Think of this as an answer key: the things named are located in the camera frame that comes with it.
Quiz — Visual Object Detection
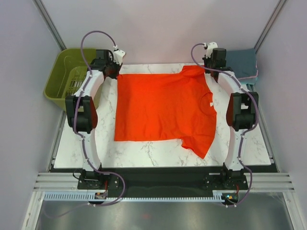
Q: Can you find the olive green plastic basket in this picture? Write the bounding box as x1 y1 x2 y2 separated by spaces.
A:
43 48 101 112

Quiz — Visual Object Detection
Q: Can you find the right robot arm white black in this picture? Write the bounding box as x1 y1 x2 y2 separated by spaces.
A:
203 42 259 189

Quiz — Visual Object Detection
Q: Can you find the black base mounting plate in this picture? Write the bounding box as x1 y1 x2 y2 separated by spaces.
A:
49 165 256 198

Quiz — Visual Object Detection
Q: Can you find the orange t shirt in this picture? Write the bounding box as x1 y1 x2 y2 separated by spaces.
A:
114 66 217 159

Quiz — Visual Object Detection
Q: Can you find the folded dark teal t shirt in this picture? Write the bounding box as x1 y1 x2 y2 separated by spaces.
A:
226 48 257 79

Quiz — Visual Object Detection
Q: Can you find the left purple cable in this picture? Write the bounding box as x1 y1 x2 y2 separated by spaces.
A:
72 31 128 207

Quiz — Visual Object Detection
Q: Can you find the aluminium corner post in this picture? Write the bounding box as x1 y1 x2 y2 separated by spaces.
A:
33 0 67 51
254 0 288 53

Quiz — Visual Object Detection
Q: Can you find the purple cable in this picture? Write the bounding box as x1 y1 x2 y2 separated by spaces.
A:
190 42 256 207
72 31 128 207

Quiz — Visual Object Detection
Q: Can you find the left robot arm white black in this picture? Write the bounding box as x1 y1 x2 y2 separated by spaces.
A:
65 47 125 188

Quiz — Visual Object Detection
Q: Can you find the right aluminium corner post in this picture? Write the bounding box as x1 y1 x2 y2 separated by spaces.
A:
254 0 288 53

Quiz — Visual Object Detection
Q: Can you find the left aluminium corner post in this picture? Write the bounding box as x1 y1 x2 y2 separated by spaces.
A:
33 0 67 51

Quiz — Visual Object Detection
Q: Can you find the aluminium frame rail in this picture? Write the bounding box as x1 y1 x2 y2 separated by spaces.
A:
33 171 81 191

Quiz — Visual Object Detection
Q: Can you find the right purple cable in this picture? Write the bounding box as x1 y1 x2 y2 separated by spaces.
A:
190 42 256 207

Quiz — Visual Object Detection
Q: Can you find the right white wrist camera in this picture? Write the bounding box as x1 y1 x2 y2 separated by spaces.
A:
203 42 218 58

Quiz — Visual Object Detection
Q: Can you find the light blue slotted cable duct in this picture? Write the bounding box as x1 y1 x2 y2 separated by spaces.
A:
43 189 245 202

